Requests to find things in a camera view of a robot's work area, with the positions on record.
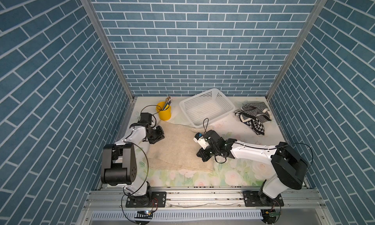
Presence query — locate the beige knitted scarf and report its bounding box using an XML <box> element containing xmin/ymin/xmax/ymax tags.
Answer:
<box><xmin>147</xmin><ymin>121</ymin><xmax>214</xmax><ymax>172</ymax></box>

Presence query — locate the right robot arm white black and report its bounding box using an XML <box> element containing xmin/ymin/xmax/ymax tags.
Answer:
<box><xmin>193</xmin><ymin>130</ymin><xmax>311</xmax><ymax>205</ymax></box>

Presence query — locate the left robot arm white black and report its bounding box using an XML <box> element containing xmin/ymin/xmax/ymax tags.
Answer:
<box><xmin>101</xmin><ymin>113</ymin><xmax>164</xmax><ymax>200</ymax></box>

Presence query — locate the white plastic mesh basket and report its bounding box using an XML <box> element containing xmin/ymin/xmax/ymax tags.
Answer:
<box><xmin>179</xmin><ymin>88</ymin><xmax>235</xmax><ymax>128</ymax></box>

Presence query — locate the yellow cup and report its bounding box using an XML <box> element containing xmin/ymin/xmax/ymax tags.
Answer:
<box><xmin>156</xmin><ymin>101</ymin><xmax>171</xmax><ymax>121</ymax></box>

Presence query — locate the floral table mat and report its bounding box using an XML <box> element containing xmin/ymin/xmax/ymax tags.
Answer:
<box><xmin>135</xmin><ymin>97</ymin><xmax>284</xmax><ymax>187</ymax></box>

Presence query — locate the black white patterned cloth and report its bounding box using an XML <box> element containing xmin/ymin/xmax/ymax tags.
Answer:
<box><xmin>234</xmin><ymin>102</ymin><xmax>272</xmax><ymax>136</ymax></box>

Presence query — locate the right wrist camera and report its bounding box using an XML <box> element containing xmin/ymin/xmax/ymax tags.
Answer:
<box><xmin>193</xmin><ymin>133</ymin><xmax>209</xmax><ymax>150</ymax></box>

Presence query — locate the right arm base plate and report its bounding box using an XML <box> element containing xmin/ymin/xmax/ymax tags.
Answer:
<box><xmin>242</xmin><ymin>190</ymin><xmax>284</xmax><ymax>207</ymax></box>

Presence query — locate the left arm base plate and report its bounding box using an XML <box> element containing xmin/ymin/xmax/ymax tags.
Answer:
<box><xmin>126</xmin><ymin>191</ymin><xmax>167</xmax><ymax>208</ymax></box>

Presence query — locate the aluminium front rail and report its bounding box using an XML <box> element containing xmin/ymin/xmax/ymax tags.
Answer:
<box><xmin>83</xmin><ymin>187</ymin><xmax>326</xmax><ymax>211</ymax></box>

